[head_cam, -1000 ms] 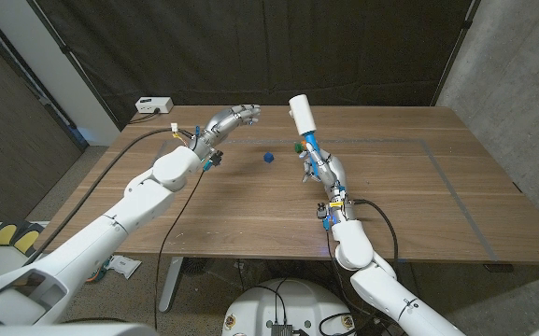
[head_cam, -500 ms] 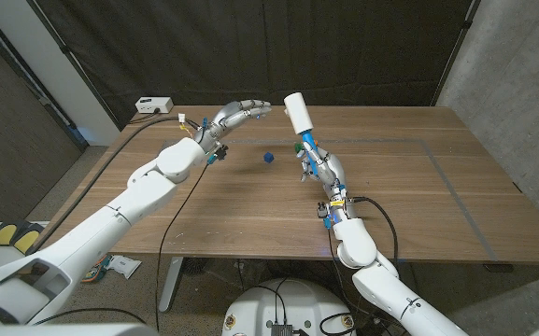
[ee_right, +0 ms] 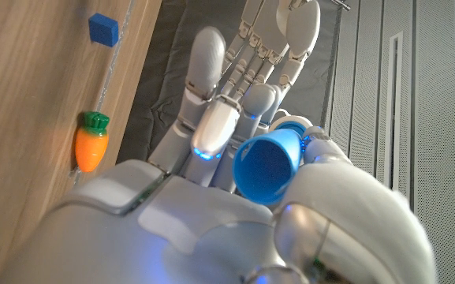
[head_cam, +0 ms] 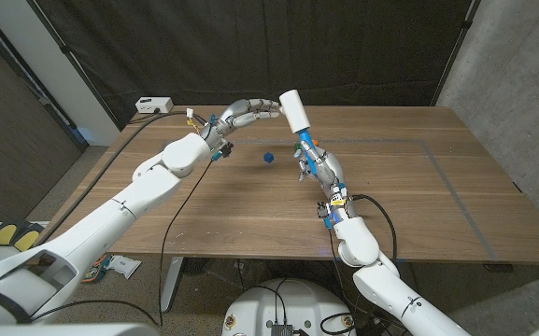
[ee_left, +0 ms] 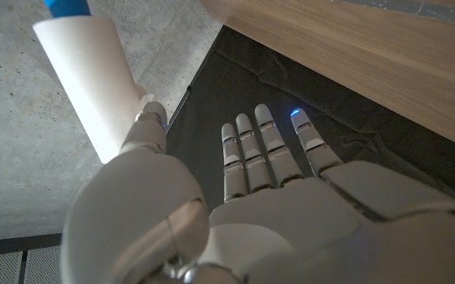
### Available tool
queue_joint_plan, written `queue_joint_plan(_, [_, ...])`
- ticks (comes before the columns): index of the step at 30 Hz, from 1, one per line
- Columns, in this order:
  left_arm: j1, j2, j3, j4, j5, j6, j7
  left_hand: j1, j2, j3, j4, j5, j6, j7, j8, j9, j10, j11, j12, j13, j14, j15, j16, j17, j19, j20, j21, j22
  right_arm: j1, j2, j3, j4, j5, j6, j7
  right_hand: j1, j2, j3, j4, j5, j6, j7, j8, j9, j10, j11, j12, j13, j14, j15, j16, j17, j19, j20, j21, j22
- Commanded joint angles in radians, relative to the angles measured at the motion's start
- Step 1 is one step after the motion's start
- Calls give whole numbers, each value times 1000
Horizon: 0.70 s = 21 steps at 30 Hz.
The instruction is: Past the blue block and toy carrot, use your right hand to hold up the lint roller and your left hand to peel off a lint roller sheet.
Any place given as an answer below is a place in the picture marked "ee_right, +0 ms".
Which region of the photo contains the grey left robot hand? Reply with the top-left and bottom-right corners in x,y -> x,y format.
221,0 -> 323,104

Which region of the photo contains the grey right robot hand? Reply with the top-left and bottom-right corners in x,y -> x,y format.
0,25 -> 439,284

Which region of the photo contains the blue-handled white lint roller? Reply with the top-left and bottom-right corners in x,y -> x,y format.
232,114 -> 314,207

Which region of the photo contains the orange toy carrot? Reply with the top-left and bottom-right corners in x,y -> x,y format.
73,110 -> 110,174

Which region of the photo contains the small blue block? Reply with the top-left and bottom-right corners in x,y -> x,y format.
88,12 -> 120,48

